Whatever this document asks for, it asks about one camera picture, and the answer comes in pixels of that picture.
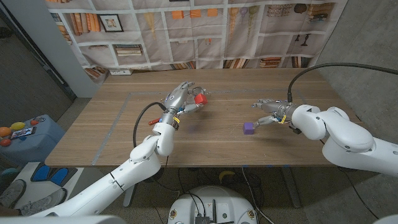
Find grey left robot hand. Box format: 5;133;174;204
162;81;206;119

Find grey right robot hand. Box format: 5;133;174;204
251;98;295;129

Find red magnetic cube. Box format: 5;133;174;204
193;93;208;106

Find white power strip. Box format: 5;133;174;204
109;68;134;76

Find printed bookshelf backdrop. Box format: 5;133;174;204
45;0;349;72

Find grey table leg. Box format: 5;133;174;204
281;166;302;208

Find yellow curved object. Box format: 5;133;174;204
218;170;236;184

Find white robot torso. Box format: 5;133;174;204
167;185;258;224

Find white table leg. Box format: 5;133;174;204
123;183;138;208

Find blue-grey stool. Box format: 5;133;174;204
0;114;65;166

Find white foot pedal blue pads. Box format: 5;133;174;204
7;161;106;215

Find phone with colourful screen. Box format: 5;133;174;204
11;126;37;140

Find teal round object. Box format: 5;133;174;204
0;167;19;184

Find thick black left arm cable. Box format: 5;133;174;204
132;101;167;149

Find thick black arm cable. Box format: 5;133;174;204
287;62;398;103
132;101;167;149

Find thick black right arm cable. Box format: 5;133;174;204
287;62;398;103

